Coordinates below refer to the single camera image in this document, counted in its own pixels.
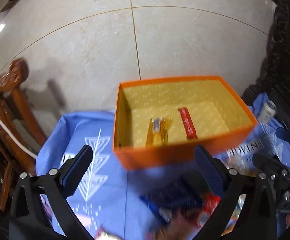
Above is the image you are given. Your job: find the orange cardboard box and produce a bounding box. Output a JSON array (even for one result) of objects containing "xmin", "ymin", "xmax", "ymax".
[{"xmin": 112, "ymin": 75, "xmax": 259, "ymax": 170}]

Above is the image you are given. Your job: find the blue printed cloth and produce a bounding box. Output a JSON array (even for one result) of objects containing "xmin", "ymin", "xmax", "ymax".
[{"xmin": 35, "ymin": 92, "xmax": 290, "ymax": 240}]

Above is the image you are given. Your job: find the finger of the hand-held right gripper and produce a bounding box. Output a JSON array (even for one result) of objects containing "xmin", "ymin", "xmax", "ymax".
[{"xmin": 276, "ymin": 127, "xmax": 290, "ymax": 145}]

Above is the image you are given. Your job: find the dark blue snack packet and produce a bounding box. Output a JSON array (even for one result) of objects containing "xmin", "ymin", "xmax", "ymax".
[{"xmin": 140, "ymin": 177, "xmax": 205, "ymax": 222}]

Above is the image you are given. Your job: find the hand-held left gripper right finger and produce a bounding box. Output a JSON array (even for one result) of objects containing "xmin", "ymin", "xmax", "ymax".
[{"xmin": 194, "ymin": 145, "xmax": 281, "ymax": 240}]

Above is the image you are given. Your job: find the wooden chair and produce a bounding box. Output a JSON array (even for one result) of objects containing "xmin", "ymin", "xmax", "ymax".
[{"xmin": 0, "ymin": 58, "xmax": 47, "ymax": 213}]

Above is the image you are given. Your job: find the dark carved furniture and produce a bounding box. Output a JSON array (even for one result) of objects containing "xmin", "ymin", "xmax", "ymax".
[{"xmin": 243, "ymin": 2, "xmax": 290, "ymax": 175}]

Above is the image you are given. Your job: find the red snack packet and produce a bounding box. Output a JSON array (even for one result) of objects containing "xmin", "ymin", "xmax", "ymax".
[{"xmin": 197, "ymin": 194, "xmax": 222, "ymax": 228}]

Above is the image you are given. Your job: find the yellow snack packet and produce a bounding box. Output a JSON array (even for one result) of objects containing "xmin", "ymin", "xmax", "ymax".
[{"xmin": 146, "ymin": 117, "xmax": 173, "ymax": 146}]

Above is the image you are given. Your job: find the red snack bar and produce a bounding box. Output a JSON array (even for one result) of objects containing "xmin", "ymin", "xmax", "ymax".
[{"xmin": 178, "ymin": 108, "xmax": 197, "ymax": 139}]

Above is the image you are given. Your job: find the white drink can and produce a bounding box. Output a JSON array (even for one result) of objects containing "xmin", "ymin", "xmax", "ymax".
[{"xmin": 257, "ymin": 100, "xmax": 277, "ymax": 124}]

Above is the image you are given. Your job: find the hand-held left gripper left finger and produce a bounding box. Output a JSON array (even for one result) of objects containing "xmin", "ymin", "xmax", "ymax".
[{"xmin": 8, "ymin": 144, "xmax": 95, "ymax": 240}]

